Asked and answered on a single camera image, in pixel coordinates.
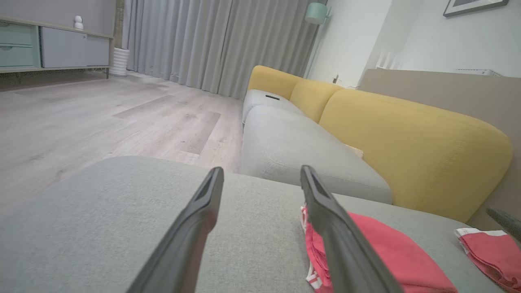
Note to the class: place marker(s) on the large yellow sofa backrest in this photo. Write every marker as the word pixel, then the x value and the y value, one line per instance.
pixel 415 146

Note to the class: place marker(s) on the beige panel behind sofa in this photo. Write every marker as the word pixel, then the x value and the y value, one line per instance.
pixel 447 89

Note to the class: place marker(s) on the grey teal sideboard cabinet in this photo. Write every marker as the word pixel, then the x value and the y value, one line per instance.
pixel 61 49

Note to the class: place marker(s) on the small yellow sofa backrest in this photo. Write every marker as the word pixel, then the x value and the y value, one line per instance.
pixel 272 79

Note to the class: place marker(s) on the wall socket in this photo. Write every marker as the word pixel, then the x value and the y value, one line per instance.
pixel 336 77

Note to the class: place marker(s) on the dark picture frame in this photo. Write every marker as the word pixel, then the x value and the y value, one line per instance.
pixel 472 6

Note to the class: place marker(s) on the small grey sofa seat cushion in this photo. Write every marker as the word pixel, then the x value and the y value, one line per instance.
pixel 260 103

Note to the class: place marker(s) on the grey curtain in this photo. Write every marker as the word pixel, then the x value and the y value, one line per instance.
pixel 211 40

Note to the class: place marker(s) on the large grey sofa ottoman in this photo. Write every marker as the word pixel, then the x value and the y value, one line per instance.
pixel 101 224

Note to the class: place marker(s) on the teal lamp shade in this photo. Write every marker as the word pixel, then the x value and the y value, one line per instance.
pixel 316 13

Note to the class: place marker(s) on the small white figurine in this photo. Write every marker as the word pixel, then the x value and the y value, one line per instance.
pixel 78 23

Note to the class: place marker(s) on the medium yellow sofa backrest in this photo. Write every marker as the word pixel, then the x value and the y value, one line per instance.
pixel 313 97

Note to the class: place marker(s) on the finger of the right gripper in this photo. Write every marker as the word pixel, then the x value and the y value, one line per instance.
pixel 506 223

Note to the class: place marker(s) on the black remote control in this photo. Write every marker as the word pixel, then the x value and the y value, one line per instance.
pixel 272 97

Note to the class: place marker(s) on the white heater top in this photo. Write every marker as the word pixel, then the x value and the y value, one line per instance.
pixel 478 72

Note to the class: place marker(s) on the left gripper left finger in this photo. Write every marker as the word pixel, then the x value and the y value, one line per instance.
pixel 191 236

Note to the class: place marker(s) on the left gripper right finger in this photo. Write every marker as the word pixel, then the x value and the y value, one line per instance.
pixel 346 244

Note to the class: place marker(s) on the red Bulls jersey white sleeves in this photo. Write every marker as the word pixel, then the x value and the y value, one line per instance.
pixel 382 252

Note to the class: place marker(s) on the red shorts white waistband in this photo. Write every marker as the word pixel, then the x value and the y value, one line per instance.
pixel 494 252

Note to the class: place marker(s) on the white ribbed vase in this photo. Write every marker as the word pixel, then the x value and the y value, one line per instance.
pixel 119 62

